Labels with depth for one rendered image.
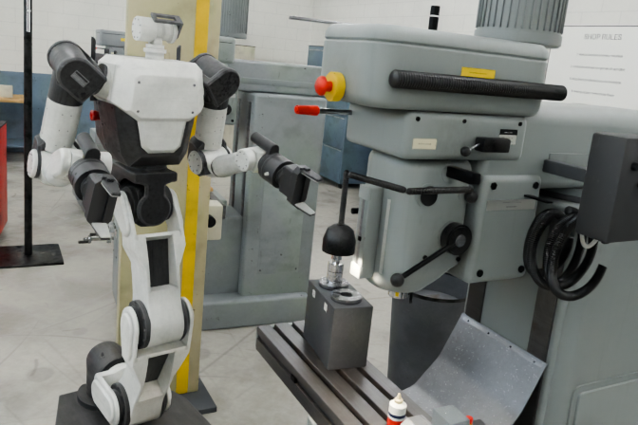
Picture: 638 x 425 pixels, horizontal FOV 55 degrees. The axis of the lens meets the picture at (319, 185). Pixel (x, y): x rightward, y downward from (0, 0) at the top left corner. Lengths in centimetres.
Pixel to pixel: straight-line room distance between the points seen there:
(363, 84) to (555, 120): 52
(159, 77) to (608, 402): 148
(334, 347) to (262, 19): 945
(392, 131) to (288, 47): 988
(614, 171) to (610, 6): 522
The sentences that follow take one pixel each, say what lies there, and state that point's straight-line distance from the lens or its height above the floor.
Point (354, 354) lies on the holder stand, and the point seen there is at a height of 101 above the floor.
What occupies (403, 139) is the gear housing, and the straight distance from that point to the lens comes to 123.
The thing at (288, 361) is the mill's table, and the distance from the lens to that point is 181.
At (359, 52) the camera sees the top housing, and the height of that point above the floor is 183.
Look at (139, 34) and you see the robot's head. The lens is 178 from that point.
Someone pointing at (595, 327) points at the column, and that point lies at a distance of 172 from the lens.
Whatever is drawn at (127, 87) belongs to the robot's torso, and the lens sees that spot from 171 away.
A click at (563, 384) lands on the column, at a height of 108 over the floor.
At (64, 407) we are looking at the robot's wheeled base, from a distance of 237.
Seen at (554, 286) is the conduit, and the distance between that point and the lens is 140.
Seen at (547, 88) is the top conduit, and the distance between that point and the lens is 140.
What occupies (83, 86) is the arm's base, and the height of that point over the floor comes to 168.
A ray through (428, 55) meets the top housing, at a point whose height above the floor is 184.
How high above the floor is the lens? 181
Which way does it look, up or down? 12 degrees down
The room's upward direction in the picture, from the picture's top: 6 degrees clockwise
